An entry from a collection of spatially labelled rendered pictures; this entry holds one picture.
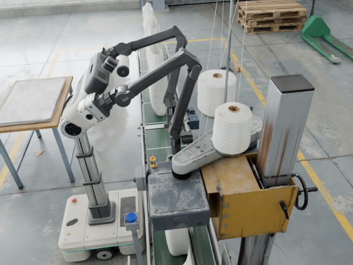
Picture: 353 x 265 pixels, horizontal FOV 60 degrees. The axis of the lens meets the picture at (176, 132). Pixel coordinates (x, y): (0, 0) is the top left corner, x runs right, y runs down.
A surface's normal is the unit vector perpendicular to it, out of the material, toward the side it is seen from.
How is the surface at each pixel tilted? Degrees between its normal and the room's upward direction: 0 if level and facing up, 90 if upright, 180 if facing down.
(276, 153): 90
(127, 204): 0
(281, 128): 90
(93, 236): 0
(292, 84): 0
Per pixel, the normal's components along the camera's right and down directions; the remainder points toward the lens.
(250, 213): 0.12, 0.60
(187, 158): -0.04, -0.79
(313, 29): 0.11, 0.38
